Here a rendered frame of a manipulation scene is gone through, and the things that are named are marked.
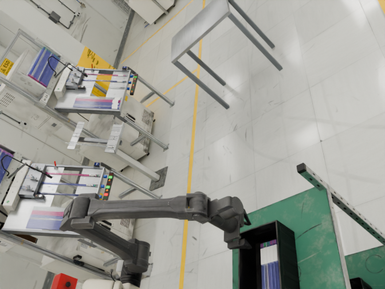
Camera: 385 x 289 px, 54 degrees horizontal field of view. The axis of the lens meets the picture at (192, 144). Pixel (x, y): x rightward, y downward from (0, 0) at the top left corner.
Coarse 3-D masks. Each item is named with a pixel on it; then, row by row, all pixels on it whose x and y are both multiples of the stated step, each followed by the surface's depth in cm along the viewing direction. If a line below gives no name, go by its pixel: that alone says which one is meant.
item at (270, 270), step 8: (272, 240) 137; (264, 248) 138; (272, 248) 135; (264, 256) 136; (272, 256) 134; (264, 264) 134; (272, 264) 132; (264, 272) 132; (272, 272) 130; (264, 280) 131; (272, 280) 128; (264, 288) 129; (272, 288) 127
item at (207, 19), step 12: (216, 0) 348; (228, 0) 352; (204, 12) 354; (216, 12) 334; (228, 12) 317; (240, 12) 360; (192, 24) 359; (204, 24) 339; (216, 24) 324; (240, 24) 325; (252, 24) 369; (180, 36) 365; (192, 36) 344; (204, 36) 332; (252, 36) 333; (264, 36) 379; (180, 48) 349; (264, 48) 344; (276, 60) 355; (204, 84) 370; (216, 96) 378
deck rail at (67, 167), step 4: (48, 164) 355; (52, 164) 355; (68, 168) 355; (72, 168) 355; (76, 168) 354; (80, 168) 354; (84, 168) 354; (88, 168) 353; (92, 168) 353; (96, 168) 352; (100, 168) 352; (104, 168) 353
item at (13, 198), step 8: (24, 160) 349; (24, 168) 343; (16, 176) 337; (24, 176) 337; (16, 184) 332; (8, 192) 326; (16, 192) 326; (8, 200) 321; (16, 200) 325; (8, 208) 321
